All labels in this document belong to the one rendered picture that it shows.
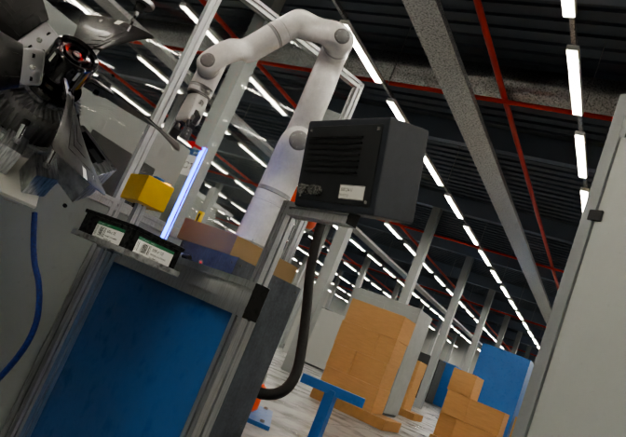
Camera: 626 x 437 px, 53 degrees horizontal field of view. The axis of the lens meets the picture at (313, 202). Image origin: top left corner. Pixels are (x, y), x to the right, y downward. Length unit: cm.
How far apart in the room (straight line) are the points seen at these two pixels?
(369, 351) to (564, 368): 706
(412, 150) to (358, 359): 837
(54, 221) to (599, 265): 204
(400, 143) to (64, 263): 161
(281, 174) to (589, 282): 125
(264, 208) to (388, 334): 746
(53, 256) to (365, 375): 735
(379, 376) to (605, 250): 701
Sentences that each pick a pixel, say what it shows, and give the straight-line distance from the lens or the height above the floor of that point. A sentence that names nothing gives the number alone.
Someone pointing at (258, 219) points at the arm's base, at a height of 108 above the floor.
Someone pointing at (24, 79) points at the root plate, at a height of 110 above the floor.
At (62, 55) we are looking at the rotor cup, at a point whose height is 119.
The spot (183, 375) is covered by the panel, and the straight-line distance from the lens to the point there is 151.
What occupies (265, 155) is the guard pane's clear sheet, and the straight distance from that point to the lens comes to 284.
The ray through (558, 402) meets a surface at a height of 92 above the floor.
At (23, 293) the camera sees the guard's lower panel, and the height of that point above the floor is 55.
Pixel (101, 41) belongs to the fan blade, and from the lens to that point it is 188.
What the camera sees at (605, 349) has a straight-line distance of 248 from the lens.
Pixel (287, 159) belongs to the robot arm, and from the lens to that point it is 202.
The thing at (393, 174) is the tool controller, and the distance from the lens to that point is 119.
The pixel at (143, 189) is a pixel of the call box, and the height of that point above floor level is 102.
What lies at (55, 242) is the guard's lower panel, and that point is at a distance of 249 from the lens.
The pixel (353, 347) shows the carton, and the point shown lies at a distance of 954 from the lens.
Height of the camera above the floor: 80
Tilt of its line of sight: 11 degrees up
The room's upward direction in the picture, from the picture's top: 23 degrees clockwise
